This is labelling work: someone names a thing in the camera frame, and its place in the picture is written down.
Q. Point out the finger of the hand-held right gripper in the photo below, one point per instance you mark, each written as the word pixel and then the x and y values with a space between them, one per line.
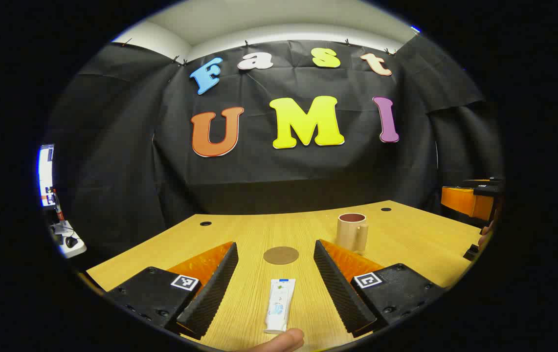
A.
pixel 471 252
pixel 464 201

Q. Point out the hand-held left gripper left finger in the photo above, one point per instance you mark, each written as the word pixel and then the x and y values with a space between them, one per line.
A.
pixel 210 293

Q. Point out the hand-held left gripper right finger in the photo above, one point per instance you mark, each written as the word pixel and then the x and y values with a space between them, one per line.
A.
pixel 340 293

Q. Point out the beige cup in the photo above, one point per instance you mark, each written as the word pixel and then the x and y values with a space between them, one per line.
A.
pixel 349 234

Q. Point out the white toothpaste tube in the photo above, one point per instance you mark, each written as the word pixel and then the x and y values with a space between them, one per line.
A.
pixel 278 305

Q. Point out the round brown coaster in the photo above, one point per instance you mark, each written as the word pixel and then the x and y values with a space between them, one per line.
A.
pixel 281 255

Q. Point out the wooden desktop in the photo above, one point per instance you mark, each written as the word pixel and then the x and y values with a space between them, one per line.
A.
pixel 259 234

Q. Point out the white desktop device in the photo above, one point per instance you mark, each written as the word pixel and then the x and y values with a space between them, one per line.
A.
pixel 68 239

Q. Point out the computer monitor screen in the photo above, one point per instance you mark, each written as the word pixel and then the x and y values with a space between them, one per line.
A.
pixel 46 173

